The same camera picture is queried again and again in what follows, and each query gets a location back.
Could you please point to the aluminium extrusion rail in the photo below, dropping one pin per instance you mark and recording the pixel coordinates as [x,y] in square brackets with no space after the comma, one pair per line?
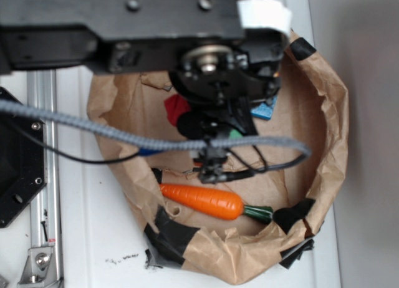
[45,207]

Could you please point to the red paper ball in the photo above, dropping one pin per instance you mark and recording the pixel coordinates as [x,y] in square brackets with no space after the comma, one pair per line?
[175,106]

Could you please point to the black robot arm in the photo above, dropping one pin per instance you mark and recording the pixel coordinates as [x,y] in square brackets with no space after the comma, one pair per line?
[114,36]

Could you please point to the white tape wrap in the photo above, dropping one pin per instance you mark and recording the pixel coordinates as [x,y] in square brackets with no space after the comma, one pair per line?
[265,14]

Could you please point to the brown paper bag bin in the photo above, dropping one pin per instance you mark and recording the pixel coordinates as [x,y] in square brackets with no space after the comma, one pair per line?
[312,107]

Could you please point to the orange toy carrot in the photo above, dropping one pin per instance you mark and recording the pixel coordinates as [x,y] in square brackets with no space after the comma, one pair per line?
[216,203]

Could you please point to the green wooden block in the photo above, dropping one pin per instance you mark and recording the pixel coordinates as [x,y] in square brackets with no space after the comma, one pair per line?
[235,134]

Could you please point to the metal corner bracket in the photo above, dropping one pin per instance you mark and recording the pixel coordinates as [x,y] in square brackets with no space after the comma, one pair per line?
[40,268]

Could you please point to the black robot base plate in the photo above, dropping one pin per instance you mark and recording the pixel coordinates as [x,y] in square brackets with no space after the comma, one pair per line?
[22,165]

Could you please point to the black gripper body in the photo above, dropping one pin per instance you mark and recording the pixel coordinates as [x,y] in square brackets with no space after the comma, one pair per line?
[223,84]

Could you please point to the blue wooden block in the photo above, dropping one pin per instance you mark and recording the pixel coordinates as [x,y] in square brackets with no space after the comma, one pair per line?
[265,109]

